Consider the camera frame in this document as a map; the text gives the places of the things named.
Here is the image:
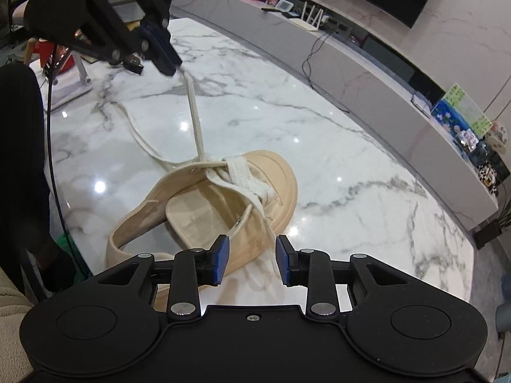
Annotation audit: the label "person's black trouser leg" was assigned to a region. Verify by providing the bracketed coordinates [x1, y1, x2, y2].
[0, 64, 76, 296]

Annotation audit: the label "flower painting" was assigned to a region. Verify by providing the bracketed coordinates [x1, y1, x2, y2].
[431, 84, 493, 138]

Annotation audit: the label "panda figurines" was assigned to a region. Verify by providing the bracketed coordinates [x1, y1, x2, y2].
[477, 165, 501, 196]

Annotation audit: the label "dark glass jar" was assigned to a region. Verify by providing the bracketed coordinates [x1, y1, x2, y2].
[473, 144, 500, 168]

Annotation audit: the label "white desk stand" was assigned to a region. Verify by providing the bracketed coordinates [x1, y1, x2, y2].
[46, 58, 93, 110]

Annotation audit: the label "white router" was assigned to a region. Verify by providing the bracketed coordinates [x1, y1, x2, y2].
[289, 2, 326, 33]

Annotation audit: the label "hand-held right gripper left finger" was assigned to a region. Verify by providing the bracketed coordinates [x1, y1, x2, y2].
[96, 235, 231, 322]

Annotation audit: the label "white shoelace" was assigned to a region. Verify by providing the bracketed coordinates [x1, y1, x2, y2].
[108, 70, 296, 288]

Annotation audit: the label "potted plant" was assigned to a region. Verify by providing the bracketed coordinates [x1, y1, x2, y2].
[473, 191, 511, 252]

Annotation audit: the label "beige shoe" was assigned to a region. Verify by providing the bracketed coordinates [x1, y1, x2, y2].
[104, 149, 298, 314]

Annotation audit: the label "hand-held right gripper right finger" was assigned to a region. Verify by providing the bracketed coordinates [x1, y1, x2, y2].
[275, 235, 416, 322]

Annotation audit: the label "small framed photo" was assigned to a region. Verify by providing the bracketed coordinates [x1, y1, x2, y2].
[459, 130, 480, 150]

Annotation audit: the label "round paper fan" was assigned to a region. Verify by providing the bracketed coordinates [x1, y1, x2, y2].
[485, 122, 509, 148]

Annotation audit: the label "person's beige sweater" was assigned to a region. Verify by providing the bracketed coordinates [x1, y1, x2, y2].
[0, 271, 38, 383]

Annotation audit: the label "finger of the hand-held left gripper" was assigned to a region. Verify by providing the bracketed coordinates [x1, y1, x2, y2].
[40, 0, 173, 77]
[124, 0, 183, 71]

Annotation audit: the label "open notebook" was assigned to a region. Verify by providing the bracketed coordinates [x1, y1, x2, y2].
[411, 92, 434, 118]

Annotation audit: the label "marble television bench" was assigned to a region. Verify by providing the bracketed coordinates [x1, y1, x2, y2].
[172, 0, 500, 232]

